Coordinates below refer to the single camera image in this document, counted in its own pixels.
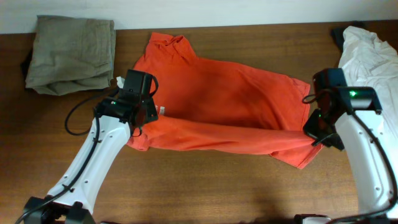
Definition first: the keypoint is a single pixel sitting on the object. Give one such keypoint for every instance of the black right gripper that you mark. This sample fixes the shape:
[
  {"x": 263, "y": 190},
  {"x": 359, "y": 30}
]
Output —
[{"x": 308, "y": 130}]

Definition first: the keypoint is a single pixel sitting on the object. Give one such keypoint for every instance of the black garment under white shirt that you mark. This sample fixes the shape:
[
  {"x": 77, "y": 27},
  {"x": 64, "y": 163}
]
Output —
[{"x": 337, "y": 33}]

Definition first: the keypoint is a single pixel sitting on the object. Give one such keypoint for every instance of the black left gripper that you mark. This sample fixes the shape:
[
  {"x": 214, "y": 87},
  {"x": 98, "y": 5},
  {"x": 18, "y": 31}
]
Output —
[{"x": 152, "y": 111}]

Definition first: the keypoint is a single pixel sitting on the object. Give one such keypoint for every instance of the white t-shirt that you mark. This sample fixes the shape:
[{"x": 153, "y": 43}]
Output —
[{"x": 368, "y": 61}]

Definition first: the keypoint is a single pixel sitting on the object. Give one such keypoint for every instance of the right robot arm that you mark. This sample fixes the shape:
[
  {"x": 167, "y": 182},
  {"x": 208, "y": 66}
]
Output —
[{"x": 350, "y": 119}]

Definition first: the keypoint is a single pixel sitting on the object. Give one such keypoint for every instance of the folded olive green trousers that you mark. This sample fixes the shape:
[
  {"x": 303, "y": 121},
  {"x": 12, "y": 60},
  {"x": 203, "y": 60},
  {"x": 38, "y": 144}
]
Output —
[{"x": 71, "y": 54}]

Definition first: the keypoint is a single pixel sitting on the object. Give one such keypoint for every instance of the orange polo shirt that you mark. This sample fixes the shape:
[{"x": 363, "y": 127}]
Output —
[{"x": 208, "y": 104}]

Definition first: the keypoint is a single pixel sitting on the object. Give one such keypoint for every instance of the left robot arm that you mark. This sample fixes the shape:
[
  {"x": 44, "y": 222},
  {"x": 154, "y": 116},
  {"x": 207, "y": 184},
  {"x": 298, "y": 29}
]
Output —
[{"x": 74, "y": 195}]

